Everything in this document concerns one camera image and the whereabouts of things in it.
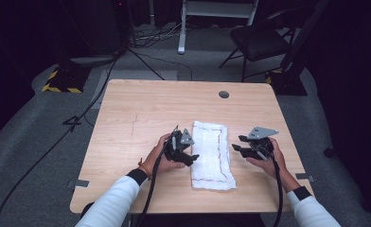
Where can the white towel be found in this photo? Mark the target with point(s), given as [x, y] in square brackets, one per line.
[210, 164]

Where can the small black floor object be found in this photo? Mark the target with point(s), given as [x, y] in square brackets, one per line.
[329, 152]

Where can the person's right hand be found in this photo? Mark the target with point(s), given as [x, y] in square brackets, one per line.
[276, 164]

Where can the white desk frame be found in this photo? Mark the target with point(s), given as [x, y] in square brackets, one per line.
[216, 9]

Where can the black equipment cabinet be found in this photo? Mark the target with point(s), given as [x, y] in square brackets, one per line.
[98, 28]

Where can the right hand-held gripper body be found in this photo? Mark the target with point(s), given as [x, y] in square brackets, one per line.
[262, 146]

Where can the black folding chair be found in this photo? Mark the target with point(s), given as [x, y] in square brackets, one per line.
[259, 42]

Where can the person's left hand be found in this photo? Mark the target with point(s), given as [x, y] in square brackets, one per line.
[156, 160]

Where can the black stand with striped base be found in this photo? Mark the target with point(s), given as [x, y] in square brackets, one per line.
[65, 80]

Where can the grey tape strip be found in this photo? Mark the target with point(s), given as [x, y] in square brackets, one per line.
[79, 183]
[305, 177]

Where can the black slanted stand striped base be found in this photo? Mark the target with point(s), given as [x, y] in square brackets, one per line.
[289, 83]

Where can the person's dark lap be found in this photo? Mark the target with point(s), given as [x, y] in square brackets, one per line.
[205, 221]

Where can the grey table grommet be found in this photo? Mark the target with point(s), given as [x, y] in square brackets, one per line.
[224, 94]

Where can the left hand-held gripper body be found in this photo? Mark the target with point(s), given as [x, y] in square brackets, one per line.
[178, 146]

